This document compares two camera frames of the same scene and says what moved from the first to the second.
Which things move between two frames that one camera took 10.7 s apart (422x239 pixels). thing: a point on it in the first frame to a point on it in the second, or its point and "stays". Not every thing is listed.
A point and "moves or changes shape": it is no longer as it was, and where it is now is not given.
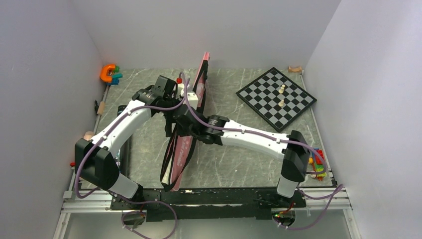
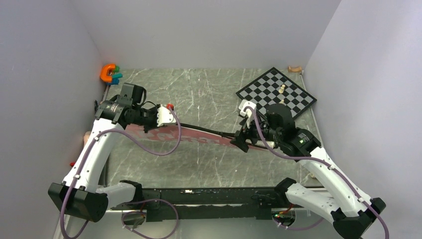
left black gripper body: (171, 101) to (147, 118)
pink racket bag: (182, 143) moves or changes shape
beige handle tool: (88, 135) stays
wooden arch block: (294, 69) stays
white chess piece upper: (281, 91) stays
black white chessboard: (275, 98) stays
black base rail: (206, 204) stays
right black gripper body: (181, 132) to (270, 134)
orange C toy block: (103, 75) stays
